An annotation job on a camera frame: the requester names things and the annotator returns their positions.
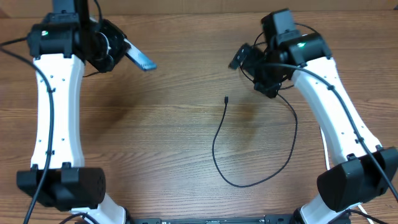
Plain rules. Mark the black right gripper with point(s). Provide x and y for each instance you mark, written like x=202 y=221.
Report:
x=253 y=58

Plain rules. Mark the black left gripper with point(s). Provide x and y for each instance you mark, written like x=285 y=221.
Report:
x=106 y=65

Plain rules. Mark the blue Galaxy smartphone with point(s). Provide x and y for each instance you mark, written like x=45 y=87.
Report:
x=139 y=58

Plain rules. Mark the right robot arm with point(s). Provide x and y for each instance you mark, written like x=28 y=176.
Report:
x=362 y=168

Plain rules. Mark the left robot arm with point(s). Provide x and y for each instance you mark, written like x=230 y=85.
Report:
x=61 y=45

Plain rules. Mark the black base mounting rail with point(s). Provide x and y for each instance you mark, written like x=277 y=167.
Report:
x=267 y=219

